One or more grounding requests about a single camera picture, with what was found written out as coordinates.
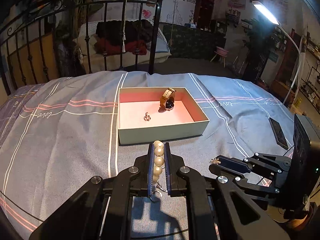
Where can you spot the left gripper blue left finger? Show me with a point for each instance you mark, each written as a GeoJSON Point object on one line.
{"type": "Point", "coordinates": [150, 166]}

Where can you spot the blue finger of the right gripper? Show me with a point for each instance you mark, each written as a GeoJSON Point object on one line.
{"type": "Point", "coordinates": [238, 179]}
{"type": "Point", "coordinates": [231, 163]}

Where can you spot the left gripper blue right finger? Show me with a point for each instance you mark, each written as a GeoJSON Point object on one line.
{"type": "Point", "coordinates": [168, 167]}

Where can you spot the gold crystal earring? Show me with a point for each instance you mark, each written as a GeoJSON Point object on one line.
{"type": "Point", "coordinates": [215, 161]}

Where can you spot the pale green jewelry box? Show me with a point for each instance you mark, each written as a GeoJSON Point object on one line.
{"type": "Point", "coordinates": [186, 120]}

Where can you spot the small gold earring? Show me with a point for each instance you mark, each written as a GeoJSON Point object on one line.
{"type": "Point", "coordinates": [147, 117]}

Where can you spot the black smartphone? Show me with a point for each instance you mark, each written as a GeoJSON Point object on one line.
{"type": "Point", "coordinates": [278, 134]}

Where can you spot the grey striped bedsheet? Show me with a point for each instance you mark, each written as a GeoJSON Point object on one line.
{"type": "Point", "coordinates": [56, 136]}

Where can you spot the pink stool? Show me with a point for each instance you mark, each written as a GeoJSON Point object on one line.
{"type": "Point", "coordinates": [221, 52]}

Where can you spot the white hanging swing chair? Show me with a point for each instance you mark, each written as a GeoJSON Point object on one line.
{"type": "Point", "coordinates": [94, 62]}

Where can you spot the red and black clothes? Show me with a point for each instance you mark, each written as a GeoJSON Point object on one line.
{"type": "Point", "coordinates": [113, 39]}

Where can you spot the white LED desk lamp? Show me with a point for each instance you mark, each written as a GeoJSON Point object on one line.
{"type": "Point", "coordinates": [269, 16]}

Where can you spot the red phone booth decoration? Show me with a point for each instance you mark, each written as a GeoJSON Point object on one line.
{"type": "Point", "coordinates": [203, 13]}

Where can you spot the black iron bed frame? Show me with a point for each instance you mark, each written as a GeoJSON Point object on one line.
{"type": "Point", "coordinates": [37, 37]}

